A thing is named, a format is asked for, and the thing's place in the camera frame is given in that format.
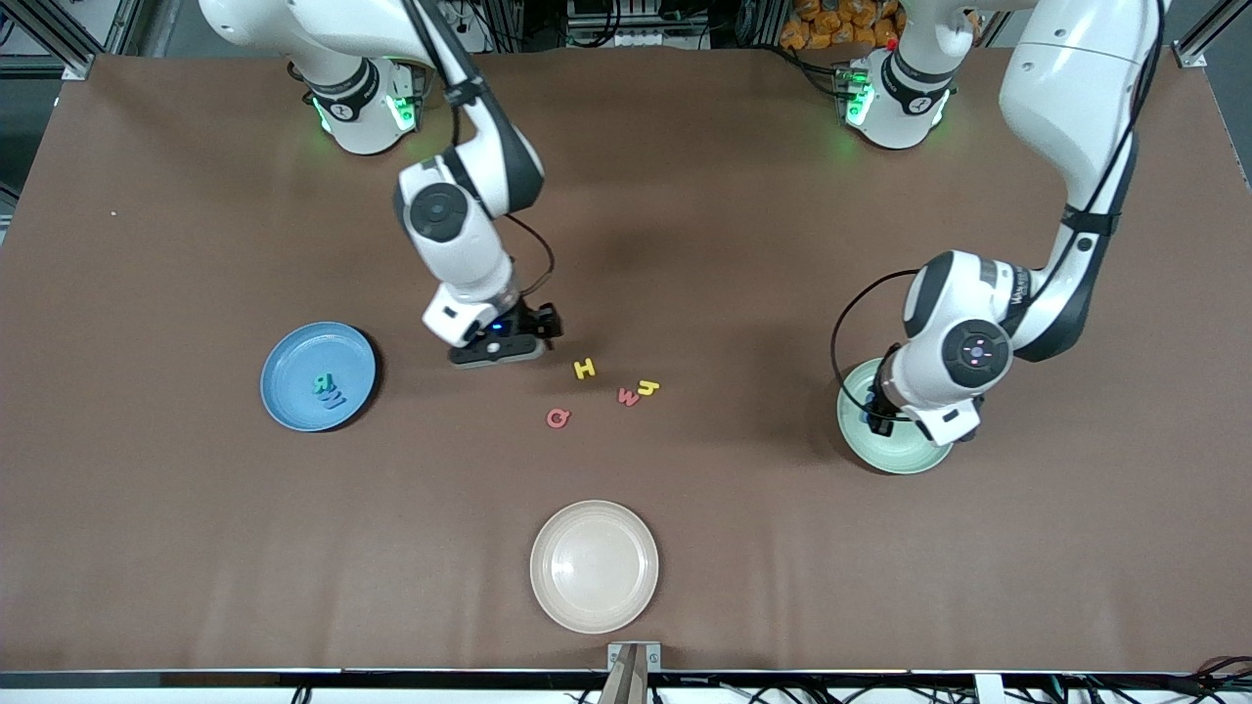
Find green plate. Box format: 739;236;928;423
836;358;955;476

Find blue plate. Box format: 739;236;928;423
260;322;379;433

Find beige plate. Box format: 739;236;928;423
529;500;660;635

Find white power strip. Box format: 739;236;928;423
445;0;495;50

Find orange packaged items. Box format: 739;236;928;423
780;0;906;50

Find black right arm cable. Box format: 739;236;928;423
411;0;556;304

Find grey metal camera mount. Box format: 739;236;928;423
606;640;662;704

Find aluminium frame post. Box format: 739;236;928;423
0;0;99;81
1174;0;1252;69

